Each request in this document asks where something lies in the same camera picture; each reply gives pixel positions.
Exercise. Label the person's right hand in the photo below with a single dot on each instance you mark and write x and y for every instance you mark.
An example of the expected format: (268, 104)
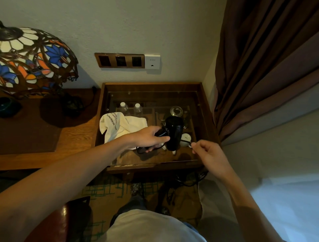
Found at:
(211, 157)

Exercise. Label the person's left hand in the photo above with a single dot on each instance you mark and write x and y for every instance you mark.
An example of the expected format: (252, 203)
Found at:
(147, 138)

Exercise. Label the white drawstring cloth bag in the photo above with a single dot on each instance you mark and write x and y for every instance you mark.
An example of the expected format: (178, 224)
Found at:
(112, 127)

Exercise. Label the person's left forearm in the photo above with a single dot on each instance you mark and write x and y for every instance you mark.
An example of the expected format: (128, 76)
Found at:
(62, 182)

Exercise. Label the person's right forearm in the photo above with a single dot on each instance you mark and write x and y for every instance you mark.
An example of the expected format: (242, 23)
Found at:
(249, 212)

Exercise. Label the person's patterned shoe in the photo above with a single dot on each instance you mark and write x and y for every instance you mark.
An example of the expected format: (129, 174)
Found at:
(137, 189)

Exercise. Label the person's dark jeans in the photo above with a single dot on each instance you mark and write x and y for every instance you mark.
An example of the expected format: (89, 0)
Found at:
(134, 204)

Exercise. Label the clear water bottle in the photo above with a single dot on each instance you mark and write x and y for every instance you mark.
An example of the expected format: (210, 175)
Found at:
(137, 109)
(123, 108)

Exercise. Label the white mug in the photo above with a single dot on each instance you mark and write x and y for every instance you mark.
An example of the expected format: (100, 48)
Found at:
(186, 137)

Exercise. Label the green kettle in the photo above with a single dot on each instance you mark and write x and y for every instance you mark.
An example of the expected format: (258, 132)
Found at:
(176, 111)

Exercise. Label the wooden glass-top cabinet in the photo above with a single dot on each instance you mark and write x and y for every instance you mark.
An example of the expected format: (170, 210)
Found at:
(149, 87)

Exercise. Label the wooden desk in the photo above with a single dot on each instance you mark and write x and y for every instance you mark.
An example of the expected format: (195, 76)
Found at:
(74, 139)

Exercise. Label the brown curtain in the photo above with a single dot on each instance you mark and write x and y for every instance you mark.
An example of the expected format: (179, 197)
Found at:
(261, 62)

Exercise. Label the stained glass table lamp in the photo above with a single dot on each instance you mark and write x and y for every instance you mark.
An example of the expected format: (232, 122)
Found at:
(32, 59)

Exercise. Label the white wall socket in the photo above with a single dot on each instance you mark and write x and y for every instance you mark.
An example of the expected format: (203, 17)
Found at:
(152, 62)

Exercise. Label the bronze triple wall socket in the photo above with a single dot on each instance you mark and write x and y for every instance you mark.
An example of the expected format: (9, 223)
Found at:
(112, 66)

